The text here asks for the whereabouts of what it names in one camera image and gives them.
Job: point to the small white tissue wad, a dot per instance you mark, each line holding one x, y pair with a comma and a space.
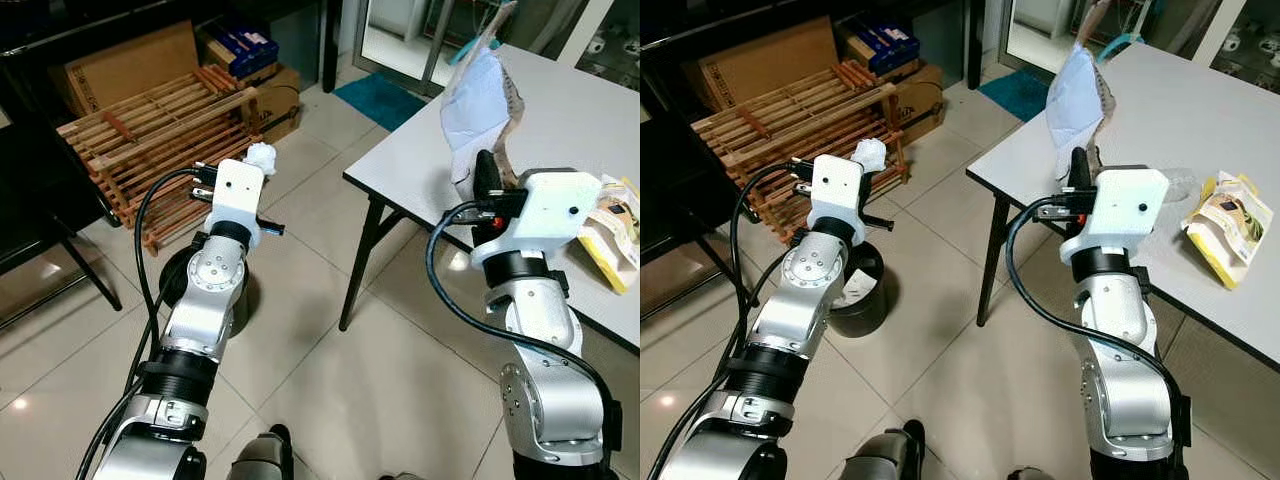
261, 160
870, 154

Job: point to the torn white paper envelope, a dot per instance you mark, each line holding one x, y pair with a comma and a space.
1075, 100
475, 100

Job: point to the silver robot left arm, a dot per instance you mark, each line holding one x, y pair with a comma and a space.
205, 300
800, 300

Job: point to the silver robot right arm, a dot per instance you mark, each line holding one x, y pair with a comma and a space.
540, 330
1120, 320

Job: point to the black rubbish bin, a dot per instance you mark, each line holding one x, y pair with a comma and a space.
865, 290
172, 275

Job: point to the black metal table leg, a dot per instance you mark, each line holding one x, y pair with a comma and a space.
993, 260
362, 260

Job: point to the blue floor mat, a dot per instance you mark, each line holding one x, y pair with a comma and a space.
378, 100
1015, 95

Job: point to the clear plastic bottle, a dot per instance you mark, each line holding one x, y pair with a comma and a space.
1190, 185

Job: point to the yellow snack bag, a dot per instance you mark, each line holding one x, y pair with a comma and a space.
1230, 225
615, 235

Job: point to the open brown cardboard box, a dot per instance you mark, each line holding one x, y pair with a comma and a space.
280, 100
925, 100

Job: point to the teal plastic object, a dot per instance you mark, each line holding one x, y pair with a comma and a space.
1120, 45
465, 48

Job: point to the wooden slatted rack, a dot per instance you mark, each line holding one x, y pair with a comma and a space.
770, 125
150, 130

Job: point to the white glass-door cabinet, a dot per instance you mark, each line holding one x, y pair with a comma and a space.
605, 40
1245, 40

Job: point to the blue packs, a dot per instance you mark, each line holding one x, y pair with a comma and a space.
245, 45
890, 45

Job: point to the black desk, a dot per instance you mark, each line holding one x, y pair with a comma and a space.
40, 230
680, 200

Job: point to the large flat cardboard box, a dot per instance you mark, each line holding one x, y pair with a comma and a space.
125, 65
770, 60

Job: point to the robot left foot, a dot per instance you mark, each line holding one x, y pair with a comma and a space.
885, 455
262, 455

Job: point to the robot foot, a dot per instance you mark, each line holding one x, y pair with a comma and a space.
1022, 474
885, 455
262, 455
402, 477

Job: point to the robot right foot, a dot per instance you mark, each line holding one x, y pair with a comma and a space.
1022, 474
402, 477

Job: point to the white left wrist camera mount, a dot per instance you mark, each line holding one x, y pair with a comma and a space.
838, 190
238, 195

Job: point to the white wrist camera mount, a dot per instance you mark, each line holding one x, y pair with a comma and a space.
1125, 210
838, 190
545, 215
238, 195

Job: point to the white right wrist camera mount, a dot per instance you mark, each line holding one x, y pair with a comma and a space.
1125, 210
545, 215

